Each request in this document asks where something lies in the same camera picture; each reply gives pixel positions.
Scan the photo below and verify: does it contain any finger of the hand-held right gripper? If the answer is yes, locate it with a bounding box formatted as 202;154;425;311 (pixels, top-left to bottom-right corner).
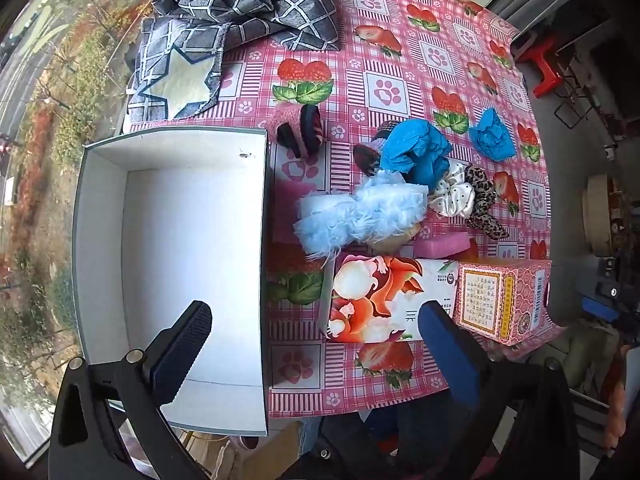
580;280;640;323

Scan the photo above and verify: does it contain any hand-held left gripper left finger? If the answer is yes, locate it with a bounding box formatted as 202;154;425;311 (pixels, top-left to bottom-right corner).
47;300;213;480

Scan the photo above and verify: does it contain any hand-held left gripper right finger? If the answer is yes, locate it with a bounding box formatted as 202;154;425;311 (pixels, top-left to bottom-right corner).
417;301;585;480

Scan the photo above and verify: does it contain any white cardboard box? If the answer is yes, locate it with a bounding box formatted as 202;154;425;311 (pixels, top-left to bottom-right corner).
71;127;273;436

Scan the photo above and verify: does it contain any white polka dot scrunchie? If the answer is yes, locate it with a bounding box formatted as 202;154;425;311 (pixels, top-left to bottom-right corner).
427;160;476;218

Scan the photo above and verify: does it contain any light blue fluffy scrunchie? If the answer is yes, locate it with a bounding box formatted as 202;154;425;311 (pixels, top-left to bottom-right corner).
292;170;431;261

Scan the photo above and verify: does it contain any leopard print scrunchie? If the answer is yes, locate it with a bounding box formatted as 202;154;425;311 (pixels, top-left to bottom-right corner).
462;165;511;242

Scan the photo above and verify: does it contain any small blue scrunchie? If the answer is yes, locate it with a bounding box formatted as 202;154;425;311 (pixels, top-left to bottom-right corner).
469;107;517;163

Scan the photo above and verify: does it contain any large blue scrunchie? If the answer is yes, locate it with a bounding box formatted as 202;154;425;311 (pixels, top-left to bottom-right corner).
379;120;453;186

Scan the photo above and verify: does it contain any dark patterned scrunchie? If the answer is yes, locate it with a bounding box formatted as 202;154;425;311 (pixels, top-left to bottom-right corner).
352;120;401;177

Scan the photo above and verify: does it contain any pink patterned carton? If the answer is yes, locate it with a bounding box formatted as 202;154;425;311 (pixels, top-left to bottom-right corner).
452;258;553;348

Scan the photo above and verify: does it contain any printed tissue pack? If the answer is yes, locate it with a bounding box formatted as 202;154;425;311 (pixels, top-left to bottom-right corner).
320;252;458;343

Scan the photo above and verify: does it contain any beige round container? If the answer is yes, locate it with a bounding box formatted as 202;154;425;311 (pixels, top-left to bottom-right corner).
582;172;613;256

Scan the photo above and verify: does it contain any pink sponge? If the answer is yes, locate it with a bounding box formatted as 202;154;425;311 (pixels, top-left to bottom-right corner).
415;232;473;261

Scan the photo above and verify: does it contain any red plastic stool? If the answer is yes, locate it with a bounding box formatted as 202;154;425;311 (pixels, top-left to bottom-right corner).
517;35;576;98

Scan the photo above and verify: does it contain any pink strawberry printed tablecloth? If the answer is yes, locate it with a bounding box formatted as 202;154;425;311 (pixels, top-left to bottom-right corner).
122;0;568;418

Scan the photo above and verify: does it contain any grey checked cloth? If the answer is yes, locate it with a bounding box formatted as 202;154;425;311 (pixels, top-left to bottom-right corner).
125;0;341;123

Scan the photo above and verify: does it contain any black metal frame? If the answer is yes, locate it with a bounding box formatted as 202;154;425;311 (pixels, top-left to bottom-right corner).
552;45;626;128

